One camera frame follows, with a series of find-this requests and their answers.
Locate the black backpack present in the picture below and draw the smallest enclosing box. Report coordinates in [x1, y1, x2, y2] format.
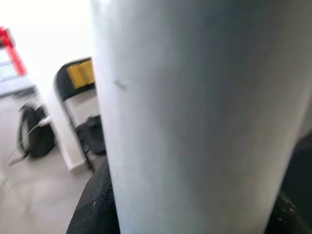
[17, 103, 57, 158]

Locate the yellow ribbed pack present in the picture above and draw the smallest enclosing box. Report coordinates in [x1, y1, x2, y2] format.
[66, 59, 95, 88]

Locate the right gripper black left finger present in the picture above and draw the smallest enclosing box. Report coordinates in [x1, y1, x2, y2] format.
[65, 158, 122, 234]

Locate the black bag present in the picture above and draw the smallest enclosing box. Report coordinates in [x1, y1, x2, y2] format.
[77, 116, 107, 154]

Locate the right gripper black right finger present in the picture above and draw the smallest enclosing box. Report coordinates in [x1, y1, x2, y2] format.
[264, 187, 310, 234]

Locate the black folding chair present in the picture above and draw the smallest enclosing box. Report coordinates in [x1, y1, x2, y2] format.
[53, 57, 108, 171]

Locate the white plastic table leg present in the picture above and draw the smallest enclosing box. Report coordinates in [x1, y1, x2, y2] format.
[89, 0, 312, 234]

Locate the red step ladder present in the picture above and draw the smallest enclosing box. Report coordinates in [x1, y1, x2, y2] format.
[0, 26, 27, 76]

